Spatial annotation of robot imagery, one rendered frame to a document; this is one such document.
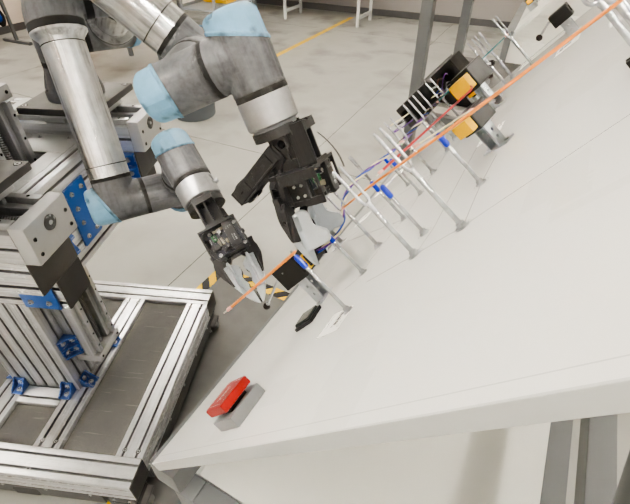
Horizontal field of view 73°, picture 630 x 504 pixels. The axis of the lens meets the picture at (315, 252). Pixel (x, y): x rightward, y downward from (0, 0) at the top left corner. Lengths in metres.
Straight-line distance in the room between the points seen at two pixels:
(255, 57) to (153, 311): 1.55
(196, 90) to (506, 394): 0.51
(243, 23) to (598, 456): 0.74
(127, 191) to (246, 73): 0.42
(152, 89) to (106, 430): 1.30
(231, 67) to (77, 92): 0.39
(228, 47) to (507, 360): 0.48
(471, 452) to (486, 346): 0.65
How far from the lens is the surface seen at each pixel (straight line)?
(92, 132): 0.91
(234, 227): 0.75
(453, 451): 0.92
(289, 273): 0.69
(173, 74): 0.62
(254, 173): 0.64
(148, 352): 1.85
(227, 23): 0.59
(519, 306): 0.30
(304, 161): 0.60
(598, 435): 0.79
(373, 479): 0.87
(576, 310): 0.27
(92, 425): 1.74
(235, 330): 2.11
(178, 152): 0.83
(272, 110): 0.59
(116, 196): 0.91
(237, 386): 0.56
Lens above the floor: 1.60
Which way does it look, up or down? 40 degrees down
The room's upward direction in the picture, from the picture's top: straight up
